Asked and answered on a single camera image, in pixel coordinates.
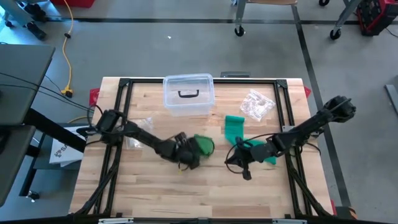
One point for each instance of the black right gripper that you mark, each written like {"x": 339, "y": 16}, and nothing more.
{"x": 264, "y": 151}

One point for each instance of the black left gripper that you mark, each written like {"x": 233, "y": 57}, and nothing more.
{"x": 183, "y": 154}

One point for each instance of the green elastic bandage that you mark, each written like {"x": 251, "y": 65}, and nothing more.
{"x": 234, "y": 127}

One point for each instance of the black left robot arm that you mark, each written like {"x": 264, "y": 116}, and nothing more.
{"x": 143, "y": 138}

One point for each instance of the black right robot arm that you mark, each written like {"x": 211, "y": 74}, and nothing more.
{"x": 308, "y": 126}

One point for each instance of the clear plastic storage box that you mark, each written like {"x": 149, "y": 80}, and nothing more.
{"x": 189, "y": 105}

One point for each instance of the flat clear plastic bag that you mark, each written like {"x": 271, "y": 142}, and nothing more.
{"x": 140, "y": 124}

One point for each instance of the crumpled clear plastic bag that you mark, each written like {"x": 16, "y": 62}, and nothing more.
{"x": 256, "y": 104}

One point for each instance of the silver edge plate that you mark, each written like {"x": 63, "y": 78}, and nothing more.
{"x": 116, "y": 221}
{"x": 289, "y": 221}

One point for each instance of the red table clamp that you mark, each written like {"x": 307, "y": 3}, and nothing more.
{"x": 333, "y": 207}
{"x": 94, "y": 97}
{"x": 307, "y": 92}

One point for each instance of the white printed box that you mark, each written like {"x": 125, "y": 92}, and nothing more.
{"x": 63, "y": 152}

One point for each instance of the grey cart leg with caster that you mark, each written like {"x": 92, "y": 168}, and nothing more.
{"x": 239, "y": 18}
{"x": 342, "y": 18}

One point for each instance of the grey metal bar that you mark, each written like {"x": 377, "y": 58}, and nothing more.
{"x": 392, "y": 99}

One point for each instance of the dark desk top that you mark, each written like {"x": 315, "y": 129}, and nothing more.
{"x": 12, "y": 161}

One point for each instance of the grey desk top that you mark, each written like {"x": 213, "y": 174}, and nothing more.
{"x": 28, "y": 62}

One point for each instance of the red plastic tote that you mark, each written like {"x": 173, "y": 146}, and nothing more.
{"x": 74, "y": 3}

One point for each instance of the red and black crate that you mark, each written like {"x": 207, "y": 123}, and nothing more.
{"x": 376, "y": 17}

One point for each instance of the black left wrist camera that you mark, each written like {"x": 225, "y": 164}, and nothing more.
{"x": 181, "y": 137}

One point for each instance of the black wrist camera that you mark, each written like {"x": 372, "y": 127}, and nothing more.
{"x": 181, "y": 137}
{"x": 247, "y": 175}

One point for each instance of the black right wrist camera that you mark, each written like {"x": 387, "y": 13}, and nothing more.
{"x": 247, "y": 175}

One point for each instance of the black aluminium table frame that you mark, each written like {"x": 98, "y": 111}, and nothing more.
{"x": 149, "y": 81}

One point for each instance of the dark grey edge bracket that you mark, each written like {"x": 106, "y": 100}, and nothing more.
{"x": 234, "y": 74}

